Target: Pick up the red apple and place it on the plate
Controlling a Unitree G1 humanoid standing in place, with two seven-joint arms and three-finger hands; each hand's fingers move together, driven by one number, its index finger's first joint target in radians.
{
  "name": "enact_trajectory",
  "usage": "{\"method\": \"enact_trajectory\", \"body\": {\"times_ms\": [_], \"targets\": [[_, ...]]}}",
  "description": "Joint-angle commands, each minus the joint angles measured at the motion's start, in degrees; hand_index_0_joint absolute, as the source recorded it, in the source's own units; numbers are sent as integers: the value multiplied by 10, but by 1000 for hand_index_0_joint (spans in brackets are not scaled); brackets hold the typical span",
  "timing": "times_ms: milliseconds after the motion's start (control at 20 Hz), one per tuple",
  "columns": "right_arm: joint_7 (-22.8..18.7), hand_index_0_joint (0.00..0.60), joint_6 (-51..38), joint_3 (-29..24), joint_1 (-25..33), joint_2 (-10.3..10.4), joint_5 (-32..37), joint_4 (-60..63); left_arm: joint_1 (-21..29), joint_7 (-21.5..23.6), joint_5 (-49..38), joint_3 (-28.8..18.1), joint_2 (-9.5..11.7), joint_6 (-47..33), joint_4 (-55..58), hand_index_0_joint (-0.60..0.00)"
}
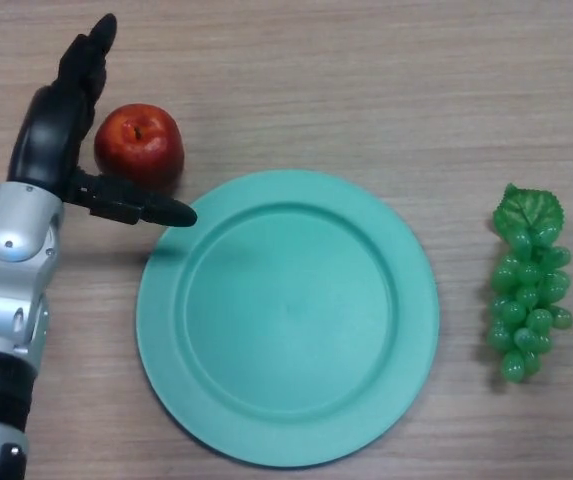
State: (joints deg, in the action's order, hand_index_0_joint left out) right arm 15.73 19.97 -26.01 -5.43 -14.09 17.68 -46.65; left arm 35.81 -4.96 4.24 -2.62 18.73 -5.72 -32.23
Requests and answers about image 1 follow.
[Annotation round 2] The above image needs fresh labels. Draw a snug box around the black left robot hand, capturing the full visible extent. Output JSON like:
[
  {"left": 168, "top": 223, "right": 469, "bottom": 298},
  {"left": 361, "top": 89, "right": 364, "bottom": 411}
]
[{"left": 6, "top": 13, "right": 199, "bottom": 229}]

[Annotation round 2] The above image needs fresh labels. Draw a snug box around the green plastic grape bunch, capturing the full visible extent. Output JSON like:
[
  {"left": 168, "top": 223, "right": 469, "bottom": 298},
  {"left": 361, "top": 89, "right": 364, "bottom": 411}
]
[{"left": 485, "top": 183, "right": 573, "bottom": 386}]

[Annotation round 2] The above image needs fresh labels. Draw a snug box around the red apple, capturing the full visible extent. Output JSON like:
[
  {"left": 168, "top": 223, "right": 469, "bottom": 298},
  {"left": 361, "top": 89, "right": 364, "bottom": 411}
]
[{"left": 93, "top": 103, "right": 186, "bottom": 194}]

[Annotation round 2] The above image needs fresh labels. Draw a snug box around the green round plate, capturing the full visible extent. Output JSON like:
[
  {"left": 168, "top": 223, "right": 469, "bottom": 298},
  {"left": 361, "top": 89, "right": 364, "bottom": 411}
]
[{"left": 135, "top": 169, "right": 441, "bottom": 470}]

